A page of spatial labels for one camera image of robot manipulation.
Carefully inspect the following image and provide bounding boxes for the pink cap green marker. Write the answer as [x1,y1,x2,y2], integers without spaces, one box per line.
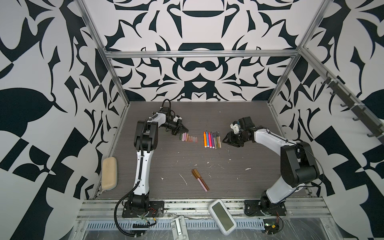
[215,133,220,149]

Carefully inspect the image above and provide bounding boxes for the orange highlighter pen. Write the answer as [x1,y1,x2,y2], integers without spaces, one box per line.
[203,131,208,148]

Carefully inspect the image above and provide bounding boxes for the gold cap beige marker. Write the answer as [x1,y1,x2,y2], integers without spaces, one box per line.
[213,133,218,149]

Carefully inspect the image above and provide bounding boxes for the pink red highlighter pen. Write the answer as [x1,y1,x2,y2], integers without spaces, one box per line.
[207,132,213,148]

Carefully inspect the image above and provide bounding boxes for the purple highlighter pen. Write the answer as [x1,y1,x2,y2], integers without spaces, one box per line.
[210,132,216,149]

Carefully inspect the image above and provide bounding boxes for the gold cap brown marker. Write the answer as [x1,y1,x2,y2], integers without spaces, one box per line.
[193,168,211,191]

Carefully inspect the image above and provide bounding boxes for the blue highlighter pen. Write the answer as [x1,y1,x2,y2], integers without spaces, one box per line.
[205,131,210,148]

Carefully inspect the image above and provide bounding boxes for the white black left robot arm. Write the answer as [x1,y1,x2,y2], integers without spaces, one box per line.
[129,107,189,210]

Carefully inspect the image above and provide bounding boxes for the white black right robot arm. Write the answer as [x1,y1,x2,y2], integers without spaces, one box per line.
[223,117,320,207]

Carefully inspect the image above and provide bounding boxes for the aluminium horizontal back bar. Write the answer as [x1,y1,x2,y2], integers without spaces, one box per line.
[105,50,298,59]

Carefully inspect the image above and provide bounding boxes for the beige sponge block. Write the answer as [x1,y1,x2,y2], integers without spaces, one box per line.
[101,157,118,191]

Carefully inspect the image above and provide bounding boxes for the white tablet device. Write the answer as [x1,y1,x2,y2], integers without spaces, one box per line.
[208,199,237,236]

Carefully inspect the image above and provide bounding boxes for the small circuit board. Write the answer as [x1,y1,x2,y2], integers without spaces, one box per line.
[263,218,284,236]

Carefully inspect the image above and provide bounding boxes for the grey hook rack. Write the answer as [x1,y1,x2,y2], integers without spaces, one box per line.
[320,72,384,145]

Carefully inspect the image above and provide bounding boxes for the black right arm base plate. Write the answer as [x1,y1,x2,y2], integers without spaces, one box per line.
[244,198,287,217]

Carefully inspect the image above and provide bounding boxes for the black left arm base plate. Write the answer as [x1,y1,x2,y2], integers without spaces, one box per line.
[122,201,165,218]

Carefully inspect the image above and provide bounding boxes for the white bracket front rail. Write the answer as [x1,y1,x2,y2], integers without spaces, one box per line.
[171,216,189,240]

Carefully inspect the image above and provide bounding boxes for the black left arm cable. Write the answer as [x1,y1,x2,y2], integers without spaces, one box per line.
[113,182,157,238]

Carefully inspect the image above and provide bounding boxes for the aluminium corner post back right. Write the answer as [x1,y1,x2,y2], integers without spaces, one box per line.
[268,0,333,105]

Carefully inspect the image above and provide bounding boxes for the aluminium corner post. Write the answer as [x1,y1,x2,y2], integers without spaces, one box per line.
[75,0,130,107]
[268,0,333,105]

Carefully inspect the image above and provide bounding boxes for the aluminium corner post back left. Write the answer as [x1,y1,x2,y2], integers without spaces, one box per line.
[75,0,130,107]

